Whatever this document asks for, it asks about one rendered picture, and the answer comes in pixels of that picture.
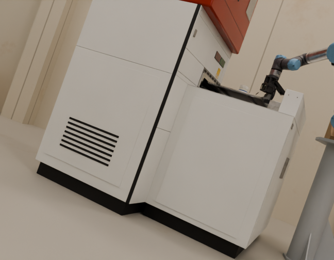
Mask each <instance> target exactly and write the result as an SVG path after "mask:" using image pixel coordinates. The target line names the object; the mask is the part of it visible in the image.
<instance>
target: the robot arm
mask: <svg viewBox="0 0 334 260"><path fill-rule="evenodd" d="M326 59H329V61H330V62H331V65H332V66H333V67H334V43H332V44H331V45H330V46H328V47H325V48H322V49H319V50H316V51H312V52H309V53H304V54H302V55H299V56H296V57H293V58H290V59H287V58H286V56H284V55H276V57H275V59H274V62H273V65H272V68H271V70H270V73H269V75H266V77H265V80H264V83H262V85H261V87H260V91H262V92H264V93H266V94H265V95H264V96H263V97H262V98H263V99H268V100H272V99H273V98H274V96H275V92H276V90H277V91H278V93H279V94H280V95H284V94H285V91H284V89H283V88H282V86H281V85H280V83H279V82H278V80H279V78H280V75H281V73H282V70H291V71H296V70H298V69H299V68H300V67H302V66H305V65H307V64H311V63H315V62H318V61H322V60H326ZM330 122H331V125H332V126H333V128H334V115H333V116H332V117H331V119H330Z"/></svg>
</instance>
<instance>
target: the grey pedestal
mask: <svg viewBox="0 0 334 260"><path fill-rule="evenodd" d="M315 140H316V141H318V142H320V143H322V144H324V145H326V148H325V150H324V153H323V156H322V159H321V161H320V164H319V167H318V170H317V172H316V175H315V177H314V180H313V183H312V186H311V188H310V191H309V194H308V196H307V199H306V202H305V205H304V208H303V211H302V213H301V216H300V218H299V221H298V224H297V227H296V229H295V232H294V235H293V238H292V240H291V243H290V246H289V249H288V251H287V252H284V253H283V256H284V258H285V259H286V260H334V237H333V233H332V230H331V227H330V223H329V220H328V218H329V215H330V212H331V209H332V207H333V204H334V140H332V139H327V138H323V137H316V138H315Z"/></svg>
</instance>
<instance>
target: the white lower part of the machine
mask: <svg viewBox="0 0 334 260"><path fill-rule="evenodd" d="M187 86H188V84H187V83H186V82H184V81H183V80H182V79H181V78H179V77H178V76H177V75H175V74H171V73H167V72H163V71H160V70H157V69H153V68H150V67H147V66H143V65H140V64H137V63H134V62H130V61H127V60H124V59H120V58H116V57H113V56H110V55H106V54H103V53H99V52H96V51H93V50H89V49H87V48H83V47H80V46H76V47H75V50H74V53H73V56H72V59H71V61H70V64H69V67H68V70H67V72H66V75H65V78H64V80H63V83H62V86H61V89H60V91H59V94H58V97H57V100H56V103H55V106H54V109H53V111H52V114H51V117H50V119H49V122H48V125H47V128H46V130H45V133H44V136H43V139H42V141H41V144H40V147H39V150H38V152H37V155H36V158H35V159H36V160H38V161H40V164H39V167H38V170H37V174H39V175H41V176H43V177H45V178H47V179H49V180H51V181H53V182H55V183H57V184H59V185H61V186H63V187H65V188H67V189H69V190H71V191H73V192H75V193H77V194H79V195H81V196H83V197H85V198H87V199H89V200H91V201H93V202H95V203H97V204H99V205H101V206H103V207H105V208H107V209H109V210H111V211H113V212H115V213H117V214H119V215H121V216H122V215H128V214H134V213H139V212H143V211H144V209H145V206H146V204H147V203H146V202H145V201H146V198H147V195H148V193H149V190H150V188H151V185H152V182H153V179H154V177H155V174H156V171H157V168H158V166H159V163H160V160H161V157H162V154H163V151H164V149H165V146H166V143H167V141H168V138H169V135H170V132H171V130H172V127H173V124H174V121H175V119H176V116H177V113H178V110H179V108H180V105H181V102H182V99H183V96H184V94H185V91H186V88H187Z"/></svg>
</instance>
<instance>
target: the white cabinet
mask: <svg viewBox="0 0 334 260"><path fill-rule="evenodd" d="M298 140H299V134H298V130H297V127H296V123H295V120H294V117H293V116H289V115H285V114H283V113H279V112H276V111H273V110H270V109H266V108H263V107H260V106H256V105H253V104H250V103H246V102H243V101H239V100H236V99H233V98H230V97H227V96H224V95H220V94H217V93H214V92H210V91H207V90H204V89H200V88H197V87H193V86H190V85H188V86H187V88H186V91H185V94H184V96H183V99H182V102H181V105H180V108H179V110H178V113H177V116H176V119H175V121H174V124H173V127H172V130H171V132H170V135H169V138H168V141H167V143H166V146H165V149H164V151H163V154H162V157H161V160H160V163H159V166H158V168H157V171H156V174H155V177H154V179H153V182H152V185H151V188H150V190H149V193H148V195H147V198H146V201H145V202H146V203H147V204H146V206H145V209H144V212H143V215H145V216H147V217H149V218H151V219H153V220H155V221H157V222H159V223H161V224H163V225H165V226H167V227H169V228H172V229H174V230H176V231H178V232H180V233H182V234H184V235H186V236H188V237H190V238H192V239H194V240H196V241H198V242H200V243H203V244H205V245H207V246H209V247H211V248H213V249H215V250H217V251H219V252H221V253H223V254H225V255H227V256H229V257H231V258H233V259H235V258H236V257H237V256H238V255H239V254H240V253H241V252H242V251H243V250H244V249H246V248H247V247H248V246H249V245H250V244H251V243H252V242H253V241H254V240H255V239H256V238H257V237H258V236H259V235H260V234H261V233H262V232H263V231H264V229H265V228H266V227H267V225H268V223H269V220H270V217H271V215H272V212H273V209H274V206H275V204H276V201H277V198H278V195H279V193H280V190H281V187H282V184H283V182H284V179H285V177H286V174H287V171H288V168H289V165H290V162H291V160H292V157H293V154H294V152H295V149H296V145H297V143H298Z"/></svg>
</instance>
